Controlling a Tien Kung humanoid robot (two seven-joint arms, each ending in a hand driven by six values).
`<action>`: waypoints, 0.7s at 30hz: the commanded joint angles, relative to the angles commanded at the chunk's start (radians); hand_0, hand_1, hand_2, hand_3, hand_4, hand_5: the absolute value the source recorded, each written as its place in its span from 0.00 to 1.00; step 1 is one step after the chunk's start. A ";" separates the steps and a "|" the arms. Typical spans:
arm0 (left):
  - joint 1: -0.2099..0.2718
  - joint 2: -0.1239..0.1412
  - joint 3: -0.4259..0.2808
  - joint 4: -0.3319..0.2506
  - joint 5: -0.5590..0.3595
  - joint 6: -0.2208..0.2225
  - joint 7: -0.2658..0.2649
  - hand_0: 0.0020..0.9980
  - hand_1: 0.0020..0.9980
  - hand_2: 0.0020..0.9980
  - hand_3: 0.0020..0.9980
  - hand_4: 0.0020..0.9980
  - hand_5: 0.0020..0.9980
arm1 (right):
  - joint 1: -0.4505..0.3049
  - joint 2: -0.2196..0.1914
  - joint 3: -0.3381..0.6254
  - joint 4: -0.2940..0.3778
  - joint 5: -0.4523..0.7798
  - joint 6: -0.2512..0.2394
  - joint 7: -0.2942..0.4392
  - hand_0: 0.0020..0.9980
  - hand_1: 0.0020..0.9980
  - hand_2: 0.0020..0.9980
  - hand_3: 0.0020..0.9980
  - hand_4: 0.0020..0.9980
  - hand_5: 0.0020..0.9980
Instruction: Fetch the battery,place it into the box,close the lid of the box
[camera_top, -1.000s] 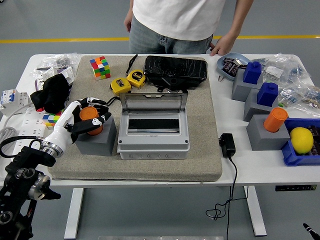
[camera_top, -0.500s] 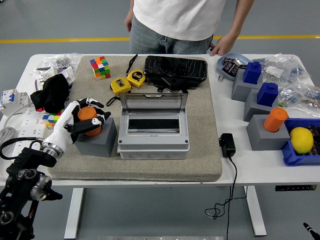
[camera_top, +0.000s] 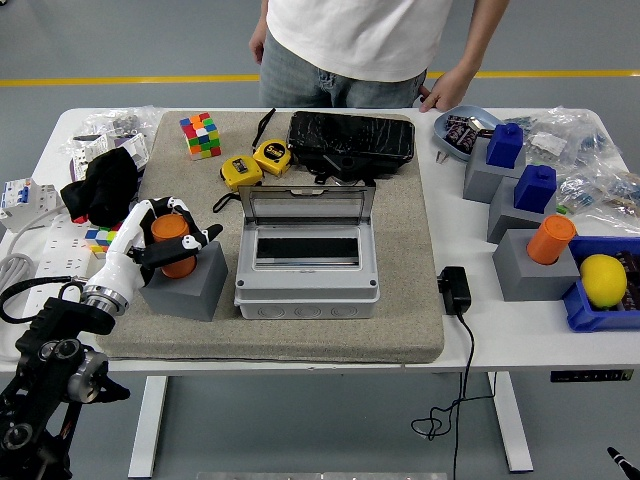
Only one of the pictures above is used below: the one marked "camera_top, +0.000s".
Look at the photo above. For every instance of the person's right hand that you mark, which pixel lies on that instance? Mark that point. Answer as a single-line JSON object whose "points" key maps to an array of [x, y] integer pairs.
{"points": [[257, 45]]}

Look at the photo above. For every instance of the person's left hand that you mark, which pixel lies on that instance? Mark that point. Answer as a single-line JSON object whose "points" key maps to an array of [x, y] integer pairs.
{"points": [[447, 90]]}

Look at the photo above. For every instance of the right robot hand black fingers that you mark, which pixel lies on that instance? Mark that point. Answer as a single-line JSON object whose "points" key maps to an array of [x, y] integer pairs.
{"points": [[625, 460]]}

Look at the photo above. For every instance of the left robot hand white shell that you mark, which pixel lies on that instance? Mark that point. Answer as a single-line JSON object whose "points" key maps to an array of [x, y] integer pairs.
{"points": [[125, 250]]}

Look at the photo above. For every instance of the orange cylinder battery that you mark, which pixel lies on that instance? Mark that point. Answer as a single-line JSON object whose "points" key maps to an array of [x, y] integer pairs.
{"points": [[550, 240], [169, 229]]}

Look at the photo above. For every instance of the grey block with round hole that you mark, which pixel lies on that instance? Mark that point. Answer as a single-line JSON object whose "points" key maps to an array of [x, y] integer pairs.
{"points": [[530, 282], [190, 295]]}

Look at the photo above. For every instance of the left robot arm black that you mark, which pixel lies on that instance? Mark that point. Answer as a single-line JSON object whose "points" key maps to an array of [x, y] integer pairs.
{"points": [[45, 360]]}

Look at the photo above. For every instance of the person's left forearm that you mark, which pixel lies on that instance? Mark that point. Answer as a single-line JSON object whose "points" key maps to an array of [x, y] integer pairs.
{"points": [[482, 35]]}

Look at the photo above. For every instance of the blue block battery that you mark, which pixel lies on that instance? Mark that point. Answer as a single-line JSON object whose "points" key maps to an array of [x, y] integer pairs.
{"points": [[505, 145], [535, 190]]}

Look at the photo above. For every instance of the grey electrical junction box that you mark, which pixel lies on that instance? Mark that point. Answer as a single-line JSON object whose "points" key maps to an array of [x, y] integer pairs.
{"points": [[307, 295]]}

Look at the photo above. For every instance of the small colourful puzzle cube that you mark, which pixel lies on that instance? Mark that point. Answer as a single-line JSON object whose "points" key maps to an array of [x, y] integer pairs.
{"points": [[100, 240]]}

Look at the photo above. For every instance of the dark printed packets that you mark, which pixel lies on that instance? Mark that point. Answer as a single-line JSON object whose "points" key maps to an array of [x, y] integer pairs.
{"points": [[462, 132]]}

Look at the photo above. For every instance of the light blue dish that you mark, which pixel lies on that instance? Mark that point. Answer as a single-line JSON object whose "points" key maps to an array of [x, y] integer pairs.
{"points": [[445, 135]]}

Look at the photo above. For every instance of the white power strip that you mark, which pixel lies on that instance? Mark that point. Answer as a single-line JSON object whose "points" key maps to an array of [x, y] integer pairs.
{"points": [[65, 250]]}

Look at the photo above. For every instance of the black cloth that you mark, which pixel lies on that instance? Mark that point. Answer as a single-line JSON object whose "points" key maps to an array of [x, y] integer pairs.
{"points": [[107, 185]]}

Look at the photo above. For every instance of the black table control panel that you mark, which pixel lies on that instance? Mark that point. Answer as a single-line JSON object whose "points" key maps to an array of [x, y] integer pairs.
{"points": [[590, 376]]}

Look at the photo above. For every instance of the person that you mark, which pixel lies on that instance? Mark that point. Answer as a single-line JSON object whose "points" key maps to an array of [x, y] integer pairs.
{"points": [[350, 35]]}

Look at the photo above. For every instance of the grey block holder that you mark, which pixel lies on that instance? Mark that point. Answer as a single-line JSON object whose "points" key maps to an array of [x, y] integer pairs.
{"points": [[505, 220], [482, 180]]}

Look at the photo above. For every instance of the white printed packets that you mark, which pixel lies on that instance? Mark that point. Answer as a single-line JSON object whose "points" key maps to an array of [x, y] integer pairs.
{"points": [[130, 150]]}

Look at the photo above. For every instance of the white circuit breaker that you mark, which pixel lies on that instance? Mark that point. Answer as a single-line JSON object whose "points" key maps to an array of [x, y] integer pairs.
{"points": [[35, 200]]}

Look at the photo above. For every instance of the black plastic tray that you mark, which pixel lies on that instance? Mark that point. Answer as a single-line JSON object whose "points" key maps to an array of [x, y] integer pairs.
{"points": [[350, 132]]}

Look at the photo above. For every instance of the large colourful puzzle cube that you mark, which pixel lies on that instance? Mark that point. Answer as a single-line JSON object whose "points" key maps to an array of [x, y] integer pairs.
{"points": [[200, 135]]}

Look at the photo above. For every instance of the yellow tape measure 5m label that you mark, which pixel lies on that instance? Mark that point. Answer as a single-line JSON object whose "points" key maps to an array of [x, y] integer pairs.
{"points": [[272, 156]]}

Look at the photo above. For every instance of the white table leg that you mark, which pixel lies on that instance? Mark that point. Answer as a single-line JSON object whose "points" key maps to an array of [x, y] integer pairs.
{"points": [[512, 425], [147, 425]]}

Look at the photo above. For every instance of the clear bag of blue parts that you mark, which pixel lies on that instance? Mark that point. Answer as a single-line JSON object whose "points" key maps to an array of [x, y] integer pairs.
{"points": [[560, 135]]}

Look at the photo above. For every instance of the yellow tape measure dark label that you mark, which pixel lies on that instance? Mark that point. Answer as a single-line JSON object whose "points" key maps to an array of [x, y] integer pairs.
{"points": [[241, 172]]}

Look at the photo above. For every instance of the clear bag of small parts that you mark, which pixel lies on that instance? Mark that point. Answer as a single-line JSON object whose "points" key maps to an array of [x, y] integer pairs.
{"points": [[135, 120]]}

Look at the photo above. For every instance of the blue storage bin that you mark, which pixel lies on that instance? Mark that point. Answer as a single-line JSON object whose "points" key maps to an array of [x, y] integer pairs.
{"points": [[580, 315]]}

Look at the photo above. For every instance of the small green connector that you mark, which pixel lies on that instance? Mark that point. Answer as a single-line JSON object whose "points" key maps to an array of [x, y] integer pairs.
{"points": [[562, 209]]}

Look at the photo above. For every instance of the dark packets in bin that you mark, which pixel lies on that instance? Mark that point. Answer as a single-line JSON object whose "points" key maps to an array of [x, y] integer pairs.
{"points": [[632, 280]]}

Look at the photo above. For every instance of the yellow lemon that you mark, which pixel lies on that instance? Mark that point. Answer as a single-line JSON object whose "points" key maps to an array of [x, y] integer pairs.
{"points": [[604, 280]]}

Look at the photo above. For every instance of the clear bag of mixed parts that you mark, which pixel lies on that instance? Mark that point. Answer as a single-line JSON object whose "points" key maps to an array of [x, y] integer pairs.
{"points": [[600, 192]]}

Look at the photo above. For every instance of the black power adapter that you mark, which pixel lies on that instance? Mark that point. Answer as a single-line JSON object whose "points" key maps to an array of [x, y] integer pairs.
{"points": [[455, 290]]}

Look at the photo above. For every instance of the grey-brown mat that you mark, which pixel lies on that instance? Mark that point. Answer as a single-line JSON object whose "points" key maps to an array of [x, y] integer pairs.
{"points": [[400, 300]]}

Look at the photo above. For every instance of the black bracket with hole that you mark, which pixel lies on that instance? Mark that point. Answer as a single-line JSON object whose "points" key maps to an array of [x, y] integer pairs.
{"points": [[345, 164]]}

